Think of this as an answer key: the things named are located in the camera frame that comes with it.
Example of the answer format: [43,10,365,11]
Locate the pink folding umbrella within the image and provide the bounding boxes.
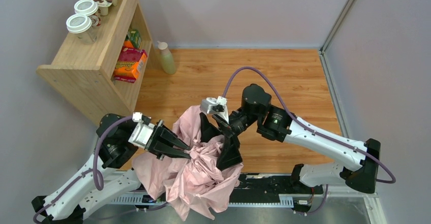
[132,105,243,220]

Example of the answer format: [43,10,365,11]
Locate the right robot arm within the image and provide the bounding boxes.
[200,84,381,194]

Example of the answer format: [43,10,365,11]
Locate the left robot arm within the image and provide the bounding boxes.
[32,112,191,223]

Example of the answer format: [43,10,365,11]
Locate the green squeeze bottle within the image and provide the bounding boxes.
[158,41,176,75]

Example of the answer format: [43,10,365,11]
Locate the orange pink snack box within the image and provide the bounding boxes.
[112,46,147,83]

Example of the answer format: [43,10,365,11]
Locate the wooden shelf unit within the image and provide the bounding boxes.
[36,0,161,125]

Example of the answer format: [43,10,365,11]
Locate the green carton on shelf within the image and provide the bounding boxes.
[125,29,142,49]

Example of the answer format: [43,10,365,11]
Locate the white lidded jar front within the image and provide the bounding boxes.
[66,14,97,44]

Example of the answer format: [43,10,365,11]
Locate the white lidded jar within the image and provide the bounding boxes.
[66,14,97,44]
[74,0,102,27]

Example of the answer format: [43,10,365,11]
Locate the white lidded jar rear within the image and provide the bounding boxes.
[74,0,102,27]

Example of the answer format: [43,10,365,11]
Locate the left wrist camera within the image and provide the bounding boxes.
[128,112,155,149]

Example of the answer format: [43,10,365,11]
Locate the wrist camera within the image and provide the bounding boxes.
[200,96,229,123]
[128,112,155,149]

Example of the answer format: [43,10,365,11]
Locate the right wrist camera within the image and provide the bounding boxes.
[200,96,229,123]

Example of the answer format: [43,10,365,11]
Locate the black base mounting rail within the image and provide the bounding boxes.
[111,173,325,212]

